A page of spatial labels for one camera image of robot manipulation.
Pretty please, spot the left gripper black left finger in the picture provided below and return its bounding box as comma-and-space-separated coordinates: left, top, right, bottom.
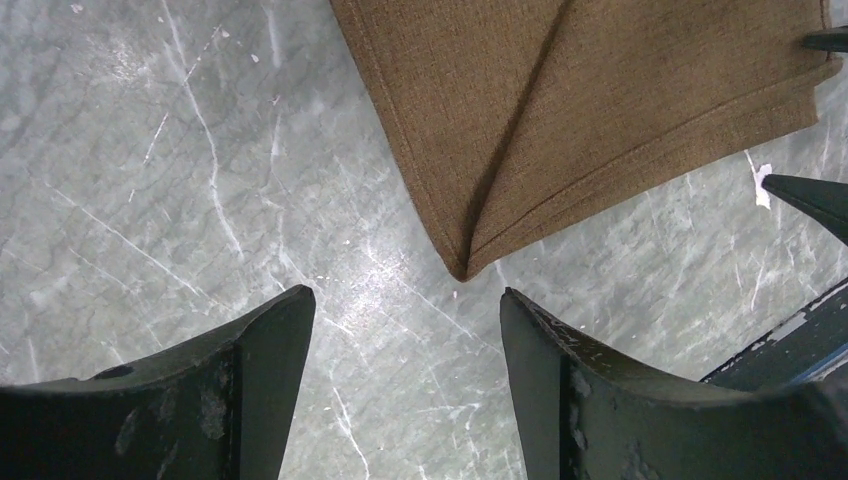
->
1, 285, 316, 479

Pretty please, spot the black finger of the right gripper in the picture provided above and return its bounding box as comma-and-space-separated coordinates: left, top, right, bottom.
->
802, 27, 848, 53
762, 174, 847, 245

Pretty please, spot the brown cloth napkin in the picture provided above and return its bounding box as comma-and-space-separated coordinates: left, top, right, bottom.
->
332, 0, 841, 281

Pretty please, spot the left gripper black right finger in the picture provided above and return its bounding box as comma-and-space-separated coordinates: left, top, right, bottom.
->
500, 288, 847, 479

